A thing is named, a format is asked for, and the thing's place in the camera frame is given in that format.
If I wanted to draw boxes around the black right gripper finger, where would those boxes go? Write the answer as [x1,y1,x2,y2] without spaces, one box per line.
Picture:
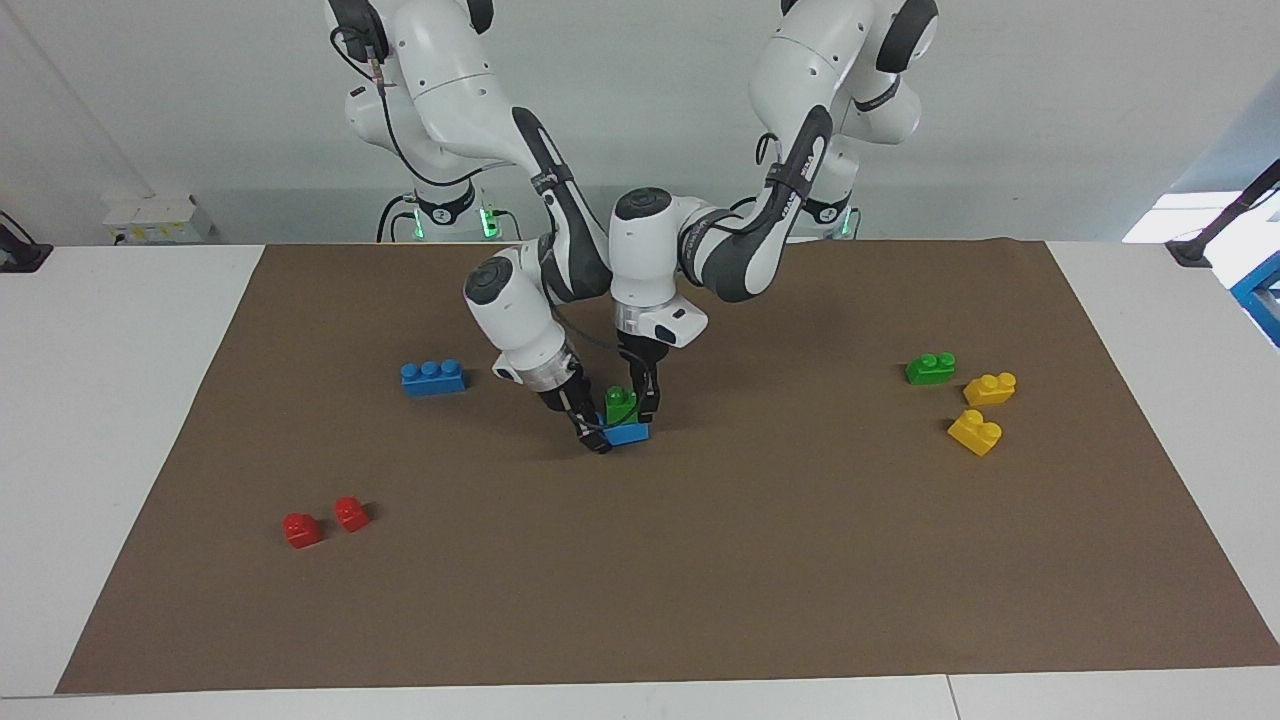
[572,405,613,456]

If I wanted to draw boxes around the brown paper table mat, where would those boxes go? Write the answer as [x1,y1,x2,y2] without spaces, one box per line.
[55,238,1280,695]

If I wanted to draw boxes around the yellow two-stud toy brick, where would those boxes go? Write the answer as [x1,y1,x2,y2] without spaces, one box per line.
[963,372,1018,407]
[946,409,1004,458]

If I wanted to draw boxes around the white power strip box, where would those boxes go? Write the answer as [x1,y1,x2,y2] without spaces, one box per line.
[103,195,214,245]

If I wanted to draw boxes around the black clamp stand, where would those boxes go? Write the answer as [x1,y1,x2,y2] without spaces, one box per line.
[1165,160,1280,268]

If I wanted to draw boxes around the black table clamp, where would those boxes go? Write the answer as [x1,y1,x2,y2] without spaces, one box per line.
[0,212,53,273]

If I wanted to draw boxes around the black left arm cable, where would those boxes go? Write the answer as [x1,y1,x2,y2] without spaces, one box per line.
[690,130,801,241]

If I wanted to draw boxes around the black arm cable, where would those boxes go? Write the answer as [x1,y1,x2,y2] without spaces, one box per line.
[330,25,483,191]
[690,130,801,241]

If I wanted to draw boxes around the black right base cable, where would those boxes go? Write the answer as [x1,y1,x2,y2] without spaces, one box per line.
[377,193,421,243]

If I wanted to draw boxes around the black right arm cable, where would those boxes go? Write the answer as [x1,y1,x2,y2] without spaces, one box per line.
[330,25,483,191]

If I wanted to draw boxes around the blue metal frame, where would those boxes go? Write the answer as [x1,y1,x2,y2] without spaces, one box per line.
[1230,250,1280,348]

